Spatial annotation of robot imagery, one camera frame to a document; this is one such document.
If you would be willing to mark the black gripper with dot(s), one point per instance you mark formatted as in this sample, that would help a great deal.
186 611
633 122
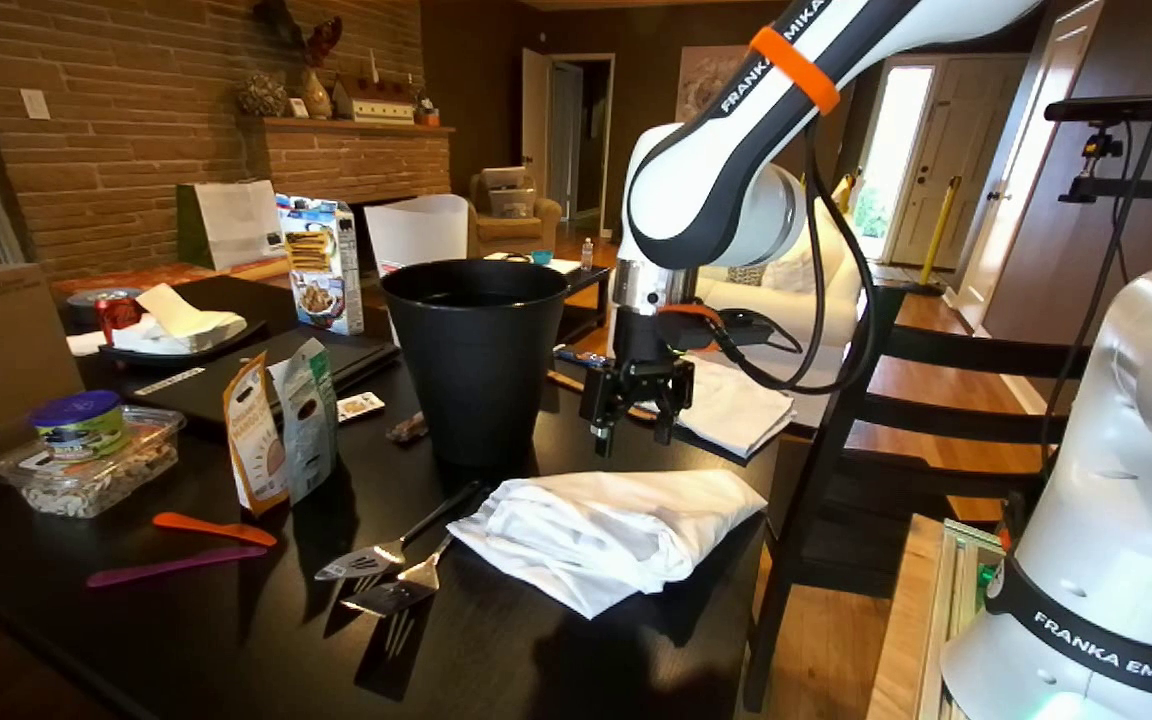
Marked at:
642 363

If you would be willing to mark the large white towel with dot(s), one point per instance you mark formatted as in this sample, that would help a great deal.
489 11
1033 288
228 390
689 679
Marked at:
617 533

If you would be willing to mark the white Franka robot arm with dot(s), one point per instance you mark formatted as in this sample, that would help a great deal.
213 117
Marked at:
1116 533

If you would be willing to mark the small folded white towel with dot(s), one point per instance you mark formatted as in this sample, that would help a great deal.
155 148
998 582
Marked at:
743 406

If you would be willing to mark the small blue object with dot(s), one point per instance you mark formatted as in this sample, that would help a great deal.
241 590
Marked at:
576 357

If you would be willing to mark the black plastic waste bin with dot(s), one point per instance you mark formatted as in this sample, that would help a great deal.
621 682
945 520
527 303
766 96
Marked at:
476 365

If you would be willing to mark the white sofa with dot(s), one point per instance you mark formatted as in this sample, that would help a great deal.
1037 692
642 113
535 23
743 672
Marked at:
790 303

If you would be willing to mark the small dark object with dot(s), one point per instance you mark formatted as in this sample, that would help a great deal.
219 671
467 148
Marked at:
408 428

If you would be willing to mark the tan armchair with box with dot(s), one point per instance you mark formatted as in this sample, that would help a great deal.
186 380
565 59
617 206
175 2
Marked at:
517 222

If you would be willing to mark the small white card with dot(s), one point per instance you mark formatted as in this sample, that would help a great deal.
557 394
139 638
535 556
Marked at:
360 406

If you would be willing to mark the white covered chair back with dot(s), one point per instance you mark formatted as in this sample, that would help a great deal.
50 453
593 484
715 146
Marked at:
238 227
417 235

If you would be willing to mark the green and white snack bag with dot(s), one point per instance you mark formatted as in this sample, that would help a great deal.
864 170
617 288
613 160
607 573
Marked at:
307 422

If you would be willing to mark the wooden crate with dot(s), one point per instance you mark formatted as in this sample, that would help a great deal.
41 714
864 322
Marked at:
918 624

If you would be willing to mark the yellow stick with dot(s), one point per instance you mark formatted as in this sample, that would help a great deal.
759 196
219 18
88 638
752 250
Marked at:
941 227

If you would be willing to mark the brown and white snack bag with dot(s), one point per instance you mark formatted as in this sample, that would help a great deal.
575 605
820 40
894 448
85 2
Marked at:
253 444

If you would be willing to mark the brick fireplace mantel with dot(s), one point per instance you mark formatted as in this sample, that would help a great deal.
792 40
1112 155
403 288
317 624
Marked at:
357 160

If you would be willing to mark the orange plastic utensil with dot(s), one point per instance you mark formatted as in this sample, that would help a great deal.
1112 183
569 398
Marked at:
219 530

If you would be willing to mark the folded white cloth stack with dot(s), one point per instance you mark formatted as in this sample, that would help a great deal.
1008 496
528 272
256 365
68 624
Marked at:
180 326

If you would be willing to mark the white door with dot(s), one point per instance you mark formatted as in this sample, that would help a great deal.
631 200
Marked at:
1021 160

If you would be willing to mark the vase with dried flowers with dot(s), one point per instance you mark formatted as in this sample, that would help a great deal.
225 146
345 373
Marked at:
300 65

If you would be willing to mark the red mug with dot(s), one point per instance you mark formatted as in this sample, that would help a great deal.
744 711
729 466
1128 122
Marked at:
117 313

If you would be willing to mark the clear plastic food container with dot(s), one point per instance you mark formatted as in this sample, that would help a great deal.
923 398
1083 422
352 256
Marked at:
88 482

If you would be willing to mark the jar with purple lid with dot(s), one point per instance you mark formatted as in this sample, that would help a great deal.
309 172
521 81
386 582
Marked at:
81 424

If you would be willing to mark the framed wall picture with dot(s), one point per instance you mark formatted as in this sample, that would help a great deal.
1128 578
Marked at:
702 72

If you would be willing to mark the black camera on stand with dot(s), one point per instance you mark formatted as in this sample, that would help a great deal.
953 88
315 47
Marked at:
1116 108

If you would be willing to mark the white light switch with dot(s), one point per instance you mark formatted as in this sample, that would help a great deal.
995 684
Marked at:
32 104

